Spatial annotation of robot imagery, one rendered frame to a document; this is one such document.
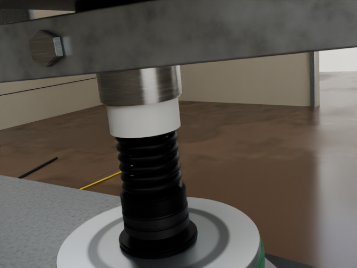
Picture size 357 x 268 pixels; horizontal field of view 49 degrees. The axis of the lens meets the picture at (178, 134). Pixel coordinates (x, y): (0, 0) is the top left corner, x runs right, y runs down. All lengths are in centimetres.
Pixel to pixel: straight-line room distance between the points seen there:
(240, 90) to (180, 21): 569
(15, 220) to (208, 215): 35
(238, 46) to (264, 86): 549
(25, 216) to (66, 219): 8
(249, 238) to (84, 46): 25
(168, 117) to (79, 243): 18
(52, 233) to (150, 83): 34
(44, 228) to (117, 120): 32
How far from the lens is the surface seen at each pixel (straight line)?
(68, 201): 72
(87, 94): 706
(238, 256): 39
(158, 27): 30
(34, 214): 70
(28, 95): 646
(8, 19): 56
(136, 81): 34
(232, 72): 601
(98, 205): 68
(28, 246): 60
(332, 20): 28
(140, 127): 35
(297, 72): 553
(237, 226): 44
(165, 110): 36
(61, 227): 63
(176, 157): 38
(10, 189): 85
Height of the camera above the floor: 111
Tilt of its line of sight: 14 degrees down
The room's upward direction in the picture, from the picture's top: 6 degrees counter-clockwise
